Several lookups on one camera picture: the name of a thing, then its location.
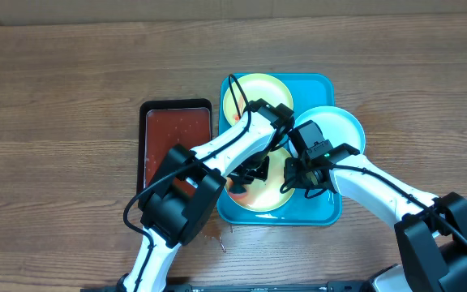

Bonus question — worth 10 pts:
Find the green and orange sponge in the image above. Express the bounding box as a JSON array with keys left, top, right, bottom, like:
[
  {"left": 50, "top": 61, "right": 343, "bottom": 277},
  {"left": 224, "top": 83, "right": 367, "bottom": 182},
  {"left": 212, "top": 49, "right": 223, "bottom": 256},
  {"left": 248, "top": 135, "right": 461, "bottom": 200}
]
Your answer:
[{"left": 225, "top": 181, "right": 249, "bottom": 200}]

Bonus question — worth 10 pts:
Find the yellow-green plate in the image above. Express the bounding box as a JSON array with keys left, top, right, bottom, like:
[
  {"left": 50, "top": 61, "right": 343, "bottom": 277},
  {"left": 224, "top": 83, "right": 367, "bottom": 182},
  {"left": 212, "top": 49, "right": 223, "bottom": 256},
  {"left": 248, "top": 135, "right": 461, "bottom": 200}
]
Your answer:
[
  {"left": 225, "top": 148, "right": 295, "bottom": 212},
  {"left": 222, "top": 73, "right": 293, "bottom": 126}
]

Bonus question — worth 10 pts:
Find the light blue plate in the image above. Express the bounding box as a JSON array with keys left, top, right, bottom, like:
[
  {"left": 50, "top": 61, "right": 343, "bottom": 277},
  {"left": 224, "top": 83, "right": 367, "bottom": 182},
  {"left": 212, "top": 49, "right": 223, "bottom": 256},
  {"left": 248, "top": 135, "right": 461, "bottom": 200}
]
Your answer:
[{"left": 294, "top": 106, "right": 366, "bottom": 153}]

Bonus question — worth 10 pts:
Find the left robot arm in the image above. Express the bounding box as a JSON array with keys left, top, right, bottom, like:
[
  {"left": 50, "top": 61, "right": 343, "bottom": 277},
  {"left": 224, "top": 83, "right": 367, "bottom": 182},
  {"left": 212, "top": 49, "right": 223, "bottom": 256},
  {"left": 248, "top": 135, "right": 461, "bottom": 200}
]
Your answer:
[{"left": 115, "top": 99, "right": 294, "bottom": 291}]

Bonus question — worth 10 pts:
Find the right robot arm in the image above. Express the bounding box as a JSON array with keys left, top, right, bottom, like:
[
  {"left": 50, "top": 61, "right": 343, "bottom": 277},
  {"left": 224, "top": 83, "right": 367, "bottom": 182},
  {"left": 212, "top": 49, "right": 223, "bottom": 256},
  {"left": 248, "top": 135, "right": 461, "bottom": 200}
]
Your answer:
[{"left": 285, "top": 121, "right": 467, "bottom": 292}]

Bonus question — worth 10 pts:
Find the blue plastic tray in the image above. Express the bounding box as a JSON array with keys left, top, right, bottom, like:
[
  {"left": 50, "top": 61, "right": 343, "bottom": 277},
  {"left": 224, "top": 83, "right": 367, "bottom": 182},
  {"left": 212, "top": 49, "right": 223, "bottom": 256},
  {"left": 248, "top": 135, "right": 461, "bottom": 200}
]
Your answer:
[{"left": 216, "top": 73, "right": 343, "bottom": 225}]

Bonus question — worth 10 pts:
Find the black tray with red water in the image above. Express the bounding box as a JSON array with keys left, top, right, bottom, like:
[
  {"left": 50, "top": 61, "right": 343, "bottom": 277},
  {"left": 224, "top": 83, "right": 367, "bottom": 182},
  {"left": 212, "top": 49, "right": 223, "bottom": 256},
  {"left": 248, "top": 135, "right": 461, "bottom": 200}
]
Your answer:
[{"left": 136, "top": 98, "right": 212, "bottom": 192}]

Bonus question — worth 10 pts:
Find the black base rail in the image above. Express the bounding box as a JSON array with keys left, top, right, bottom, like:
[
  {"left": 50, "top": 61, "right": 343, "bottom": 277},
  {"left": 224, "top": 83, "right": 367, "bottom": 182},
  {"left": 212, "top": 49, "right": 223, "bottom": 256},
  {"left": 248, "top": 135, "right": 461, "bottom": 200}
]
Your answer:
[{"left": 79, "top": 276, "right": 380, "bottom": 292}]

